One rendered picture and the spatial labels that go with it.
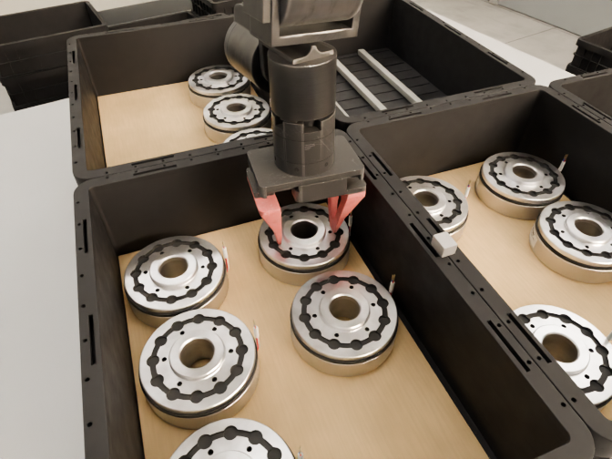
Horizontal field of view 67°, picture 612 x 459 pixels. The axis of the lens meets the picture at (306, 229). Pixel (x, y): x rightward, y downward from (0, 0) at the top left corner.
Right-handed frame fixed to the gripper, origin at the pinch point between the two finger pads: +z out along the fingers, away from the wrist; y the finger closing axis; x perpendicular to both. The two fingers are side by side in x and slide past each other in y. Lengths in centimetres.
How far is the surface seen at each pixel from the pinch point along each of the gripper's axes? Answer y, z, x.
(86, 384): 20.3, -5.4, 16.4
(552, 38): -230, 79, -216
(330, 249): -1.9, 1.2, 2.7
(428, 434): -4.1, 5.0, 22.4
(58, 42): 48, 24, -145
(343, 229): -4.3, 0.9, 0.4
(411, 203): -9.1, -5.7, 5.5
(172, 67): 10.8, -0.9, -47.1
